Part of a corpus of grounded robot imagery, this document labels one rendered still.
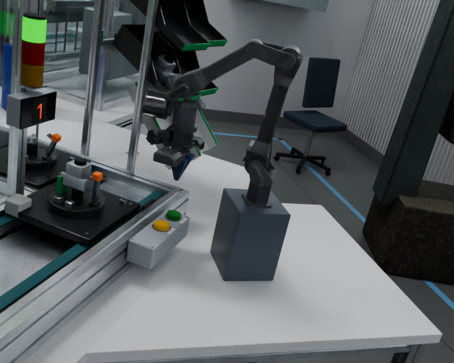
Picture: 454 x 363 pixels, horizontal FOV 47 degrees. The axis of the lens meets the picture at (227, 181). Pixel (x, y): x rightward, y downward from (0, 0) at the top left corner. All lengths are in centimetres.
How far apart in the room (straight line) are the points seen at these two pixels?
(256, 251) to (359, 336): 32
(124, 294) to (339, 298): 56
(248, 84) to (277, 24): 68
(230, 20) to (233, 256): 430
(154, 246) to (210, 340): 26
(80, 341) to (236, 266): 44
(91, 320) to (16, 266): 21
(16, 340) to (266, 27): 487
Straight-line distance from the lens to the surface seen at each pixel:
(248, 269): 137
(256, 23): 556
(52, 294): 109
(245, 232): 131
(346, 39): 602
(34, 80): 128
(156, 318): 121
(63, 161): 163
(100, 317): 120
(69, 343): 114
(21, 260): 127
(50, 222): 130
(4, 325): 102
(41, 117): 132
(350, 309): 142
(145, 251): 127
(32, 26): 126
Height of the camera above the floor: 161
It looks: 23 degrees down
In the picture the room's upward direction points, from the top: 12 degrees clockwise
